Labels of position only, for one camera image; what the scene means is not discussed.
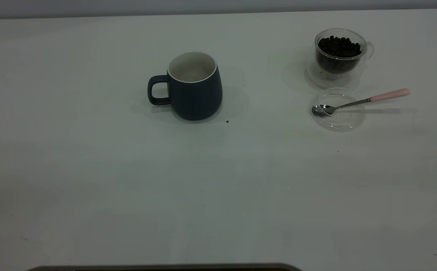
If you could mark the clear round glass dish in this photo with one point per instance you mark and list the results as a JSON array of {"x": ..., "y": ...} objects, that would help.
[{"x": 348, "y": 121}]

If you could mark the dark grey ceramic mug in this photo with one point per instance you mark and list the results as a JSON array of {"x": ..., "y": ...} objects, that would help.
[{"x": 195, "y": 98}]

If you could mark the dark coffee beans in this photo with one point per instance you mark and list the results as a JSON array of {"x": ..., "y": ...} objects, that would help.
[{"x": 338, "y": 47}]

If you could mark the clear glass cup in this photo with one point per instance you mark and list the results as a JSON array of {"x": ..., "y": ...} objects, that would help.
[{"x": 335, "y": 78}]

